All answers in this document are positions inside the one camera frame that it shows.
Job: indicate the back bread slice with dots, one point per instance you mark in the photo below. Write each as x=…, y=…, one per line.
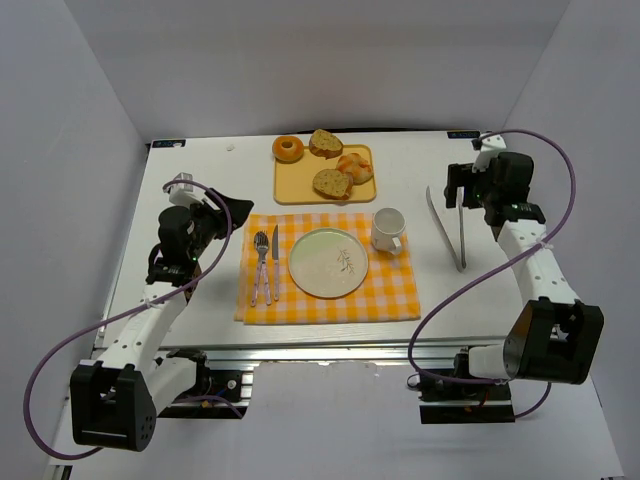
x=323, y=143

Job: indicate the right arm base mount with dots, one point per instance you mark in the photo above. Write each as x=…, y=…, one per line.
x=447, y=403

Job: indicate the front bread slice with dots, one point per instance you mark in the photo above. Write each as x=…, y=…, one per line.
x=332, y=183

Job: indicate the orange topped round bun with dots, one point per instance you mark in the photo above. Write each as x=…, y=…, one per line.
x=356, y=166

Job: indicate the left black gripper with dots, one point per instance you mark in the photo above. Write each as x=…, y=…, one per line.
x=216, y=216

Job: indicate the yellow plastic tray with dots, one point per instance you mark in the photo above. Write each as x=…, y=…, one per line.
x=293, y=182

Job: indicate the white ceramic mug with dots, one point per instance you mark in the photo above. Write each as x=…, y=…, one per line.
x=388, y=226

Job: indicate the fork with patterned handle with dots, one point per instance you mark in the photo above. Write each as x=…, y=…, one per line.
x=261, y=245

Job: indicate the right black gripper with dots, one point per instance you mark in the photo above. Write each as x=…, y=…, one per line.
x=460, y=179

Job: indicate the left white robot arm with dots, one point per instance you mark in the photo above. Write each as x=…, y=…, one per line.
x=116, y=398

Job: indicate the bread slice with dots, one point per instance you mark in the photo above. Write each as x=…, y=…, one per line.
x=332, y=183
x=323, y=143

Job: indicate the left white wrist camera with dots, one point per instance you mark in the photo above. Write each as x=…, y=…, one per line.
x=182, y=194

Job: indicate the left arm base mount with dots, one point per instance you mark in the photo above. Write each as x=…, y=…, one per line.
x=217, y=393

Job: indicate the left blue corner label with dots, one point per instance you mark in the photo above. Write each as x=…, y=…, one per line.
x=168, y=143

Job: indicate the pale green ceramic plate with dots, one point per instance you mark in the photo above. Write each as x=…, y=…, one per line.
x=328, y=263

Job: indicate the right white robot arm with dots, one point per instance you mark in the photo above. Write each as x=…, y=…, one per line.
x=555, y=337

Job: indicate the blue corner label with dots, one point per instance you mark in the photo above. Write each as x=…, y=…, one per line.
x=463, y=134
x=168, y=143

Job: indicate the yellow checkered cloth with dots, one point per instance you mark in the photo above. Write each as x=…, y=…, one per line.
x=388, y=292

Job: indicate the knife with patterned handle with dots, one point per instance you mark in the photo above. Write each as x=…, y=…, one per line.
x=275, y=257

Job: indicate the right blue corner label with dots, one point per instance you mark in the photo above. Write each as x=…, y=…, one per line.
x=463, y=134

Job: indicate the glazed ring donut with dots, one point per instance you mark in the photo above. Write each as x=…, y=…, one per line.
x=287, y=149

